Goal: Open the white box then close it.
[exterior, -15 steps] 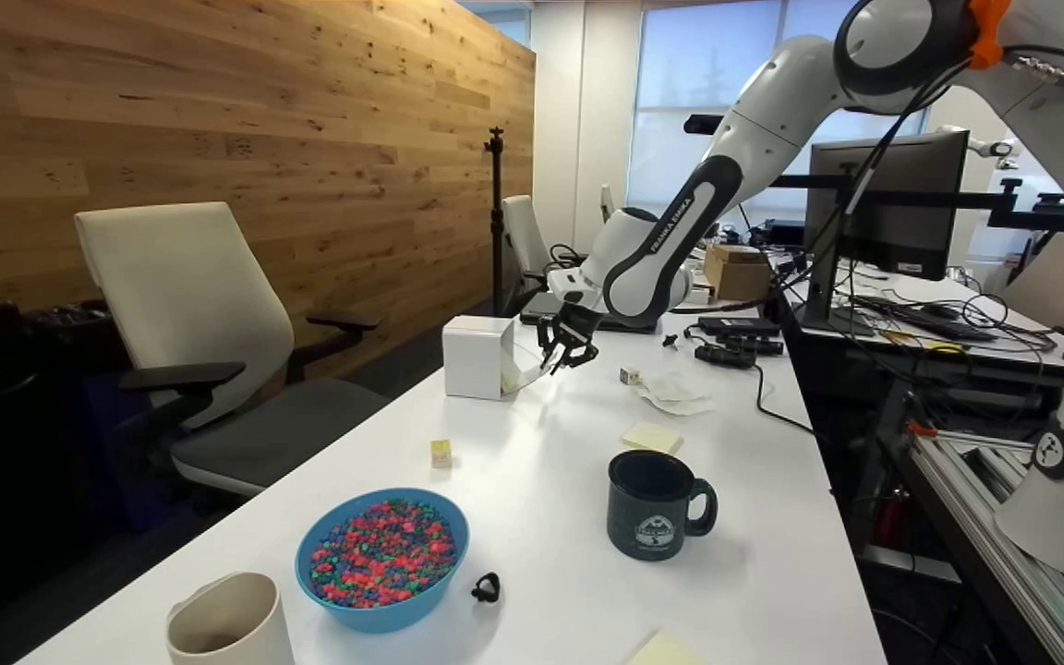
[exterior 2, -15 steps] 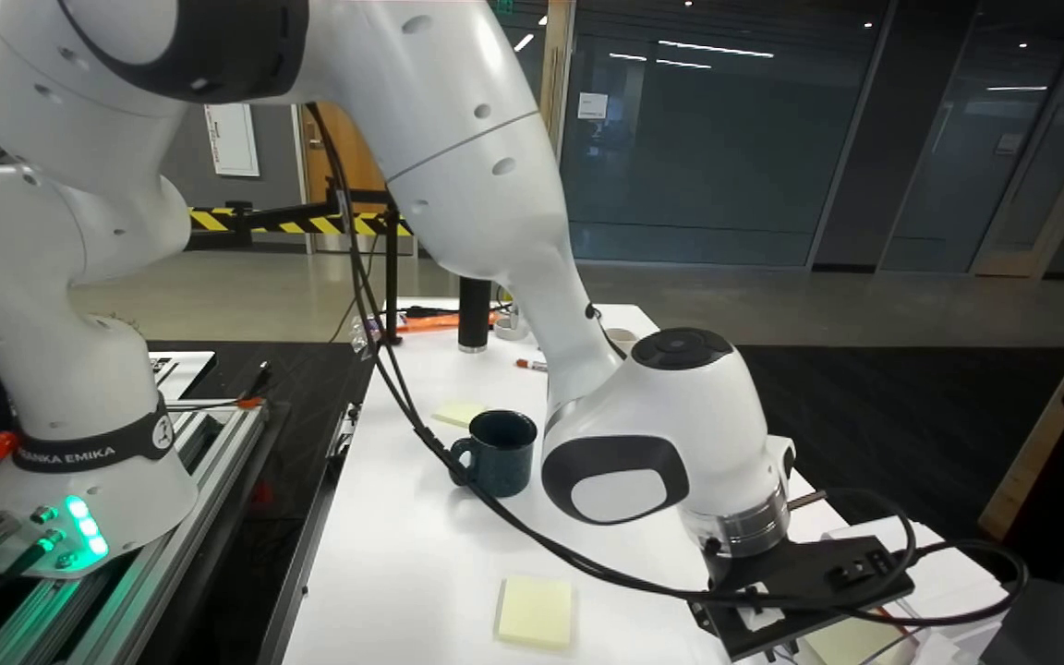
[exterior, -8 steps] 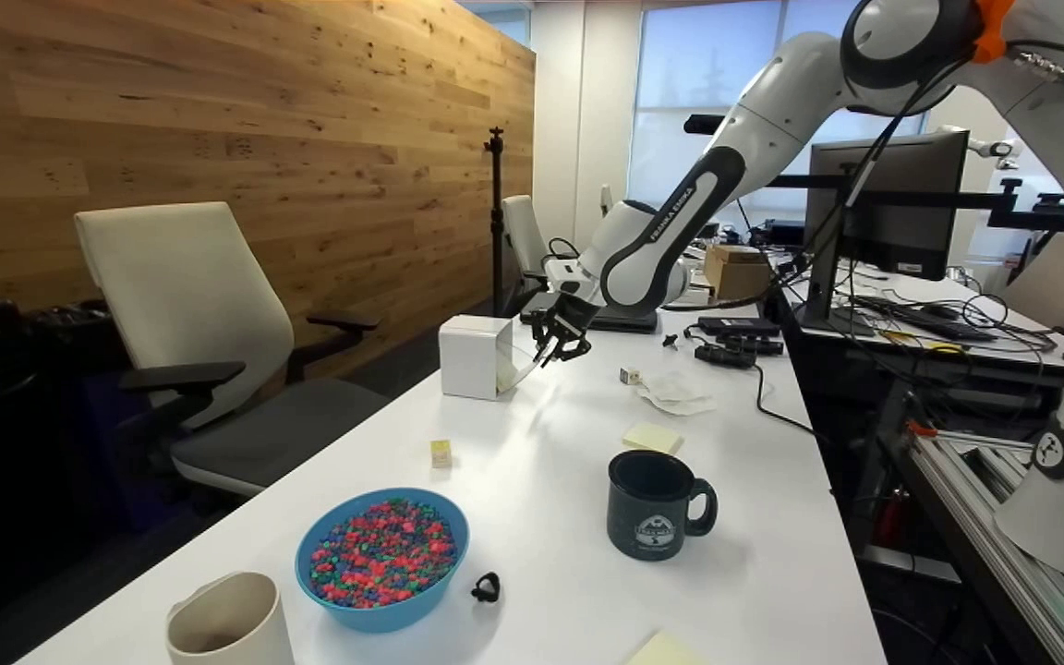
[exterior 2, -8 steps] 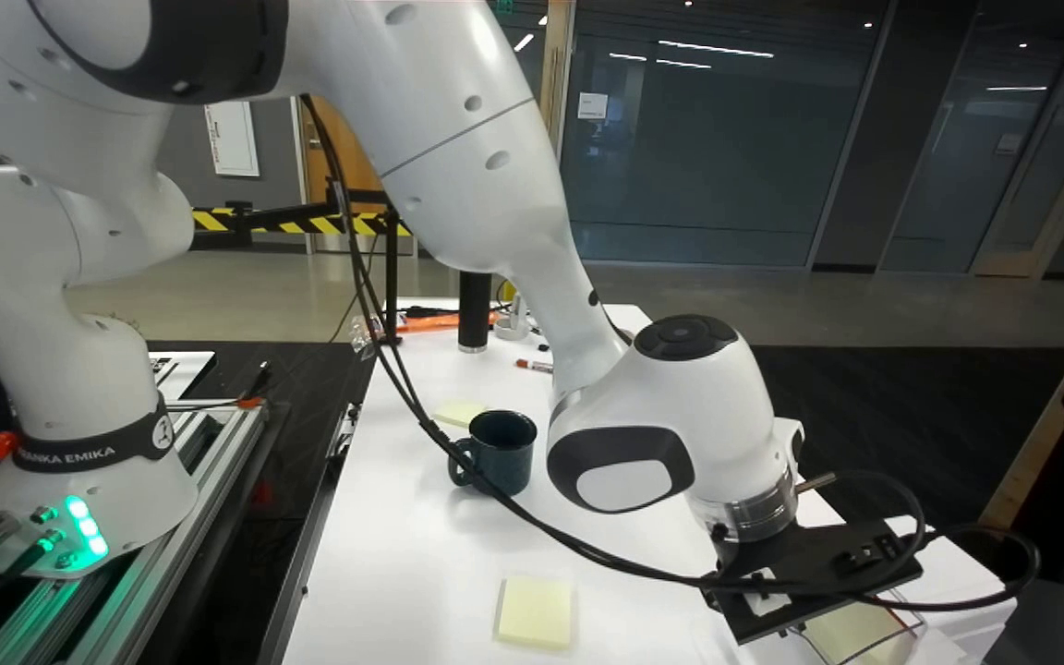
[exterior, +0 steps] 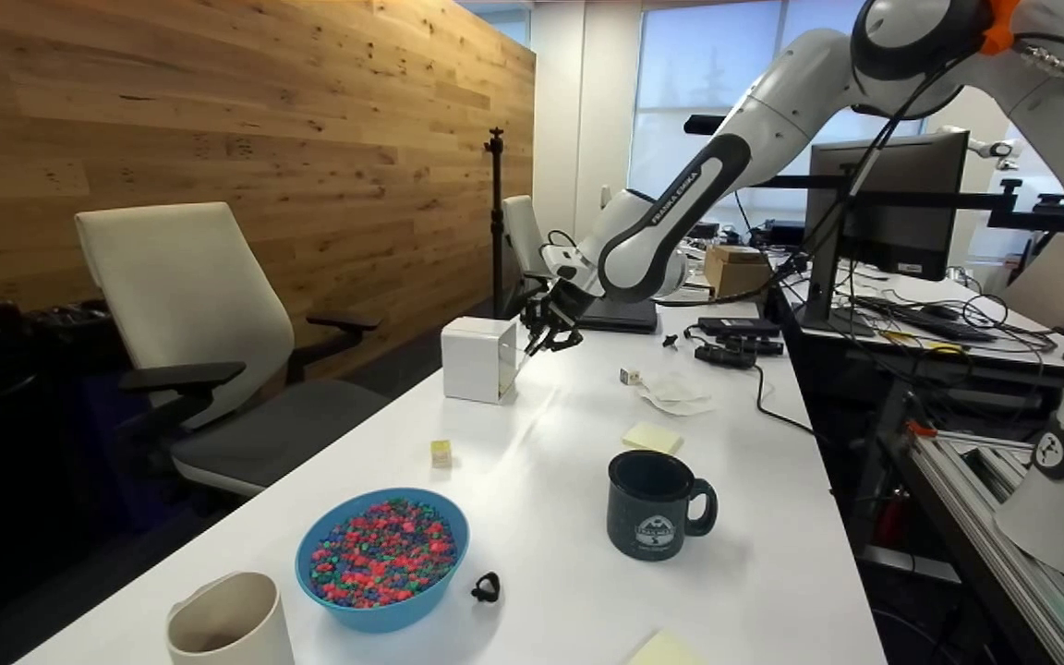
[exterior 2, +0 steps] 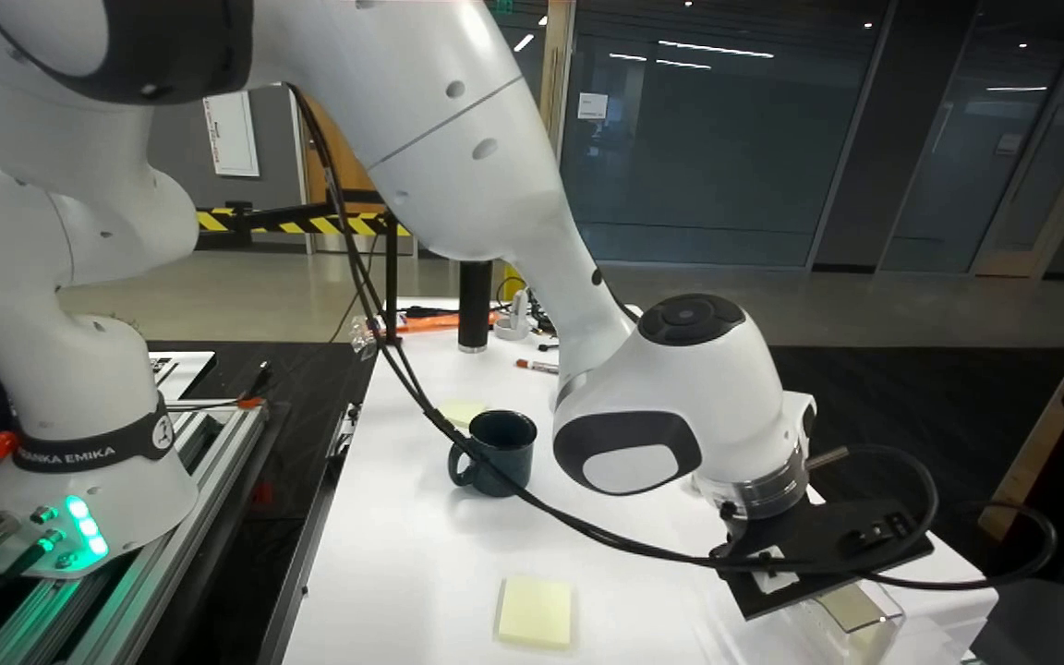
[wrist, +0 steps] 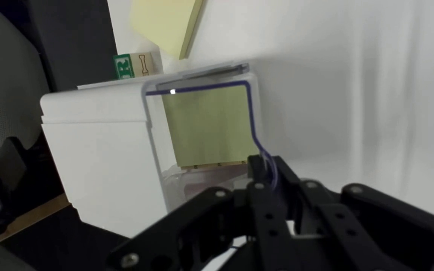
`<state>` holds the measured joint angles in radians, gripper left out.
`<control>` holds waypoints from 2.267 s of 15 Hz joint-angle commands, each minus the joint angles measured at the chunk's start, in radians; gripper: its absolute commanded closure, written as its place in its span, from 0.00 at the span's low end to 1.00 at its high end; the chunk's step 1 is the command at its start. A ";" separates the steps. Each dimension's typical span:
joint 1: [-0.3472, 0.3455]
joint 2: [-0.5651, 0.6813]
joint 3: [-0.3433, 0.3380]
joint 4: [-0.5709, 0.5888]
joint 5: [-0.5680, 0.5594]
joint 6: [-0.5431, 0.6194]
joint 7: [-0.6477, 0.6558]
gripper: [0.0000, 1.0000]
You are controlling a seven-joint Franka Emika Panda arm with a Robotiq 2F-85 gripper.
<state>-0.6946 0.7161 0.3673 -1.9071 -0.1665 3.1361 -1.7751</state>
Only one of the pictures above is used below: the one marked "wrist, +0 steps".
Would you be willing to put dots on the yellow sticky note pad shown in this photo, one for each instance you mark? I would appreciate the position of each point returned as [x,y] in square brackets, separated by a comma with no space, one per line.
[210,126]
[161,25]

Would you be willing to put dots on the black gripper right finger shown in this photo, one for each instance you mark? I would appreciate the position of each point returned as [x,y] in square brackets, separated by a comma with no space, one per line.
[377,231]

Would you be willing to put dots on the white office chair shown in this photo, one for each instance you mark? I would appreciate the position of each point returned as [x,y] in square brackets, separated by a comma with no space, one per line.
[6,81]

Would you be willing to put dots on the small wooden letter block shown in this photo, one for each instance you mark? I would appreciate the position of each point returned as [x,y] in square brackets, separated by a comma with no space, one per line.
[139,66]

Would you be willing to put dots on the white box with clear lid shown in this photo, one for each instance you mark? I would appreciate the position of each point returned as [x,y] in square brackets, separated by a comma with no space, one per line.
[101,161]

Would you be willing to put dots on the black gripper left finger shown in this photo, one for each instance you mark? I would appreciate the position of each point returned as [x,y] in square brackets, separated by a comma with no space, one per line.
[211,236]

